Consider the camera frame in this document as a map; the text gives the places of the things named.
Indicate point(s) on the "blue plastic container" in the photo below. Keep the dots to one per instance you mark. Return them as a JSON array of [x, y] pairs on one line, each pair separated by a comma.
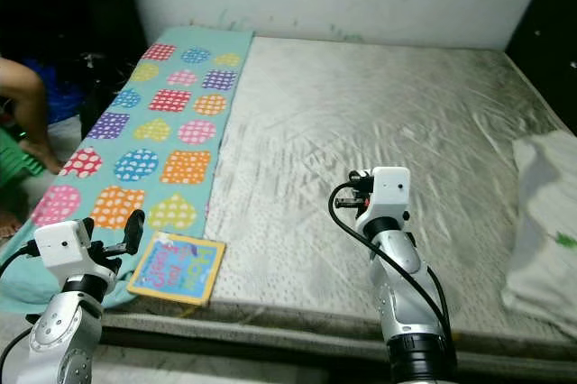
[[63, 96]]

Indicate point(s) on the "white quilted mattress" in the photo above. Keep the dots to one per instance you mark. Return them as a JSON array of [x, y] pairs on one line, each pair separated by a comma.
[[361, 159]]

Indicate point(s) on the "black bag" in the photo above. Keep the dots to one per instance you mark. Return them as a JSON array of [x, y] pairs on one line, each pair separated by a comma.
[[104, 105]]

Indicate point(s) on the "dark bed base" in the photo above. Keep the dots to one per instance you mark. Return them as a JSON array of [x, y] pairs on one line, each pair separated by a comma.
[[279, 361]]

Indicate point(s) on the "green plastic stool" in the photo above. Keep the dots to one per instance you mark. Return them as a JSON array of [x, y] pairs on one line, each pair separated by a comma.
[[18, 154]]

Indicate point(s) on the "teal blanket with colourful shapes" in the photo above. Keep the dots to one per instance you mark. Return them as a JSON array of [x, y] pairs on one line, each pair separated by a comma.
[[162, 132]]

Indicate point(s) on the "blue children's board book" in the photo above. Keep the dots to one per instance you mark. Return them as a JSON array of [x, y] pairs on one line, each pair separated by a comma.
[[176, 267]]

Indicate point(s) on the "white pillow with tree print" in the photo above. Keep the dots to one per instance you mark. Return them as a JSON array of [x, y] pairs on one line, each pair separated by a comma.
[[545, 231]]

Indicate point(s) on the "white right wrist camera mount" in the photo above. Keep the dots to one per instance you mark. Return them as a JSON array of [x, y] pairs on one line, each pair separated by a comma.
[[388, 190]]

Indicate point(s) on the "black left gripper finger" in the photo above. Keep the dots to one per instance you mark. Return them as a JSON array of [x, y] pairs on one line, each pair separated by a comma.
[[134, 229]]

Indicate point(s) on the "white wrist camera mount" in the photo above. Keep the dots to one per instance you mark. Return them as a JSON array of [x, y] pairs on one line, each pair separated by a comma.
[[65, 247], [388, 190]]

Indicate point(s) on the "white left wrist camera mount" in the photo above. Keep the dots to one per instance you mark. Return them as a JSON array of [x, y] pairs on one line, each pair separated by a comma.
[[65, 247]]

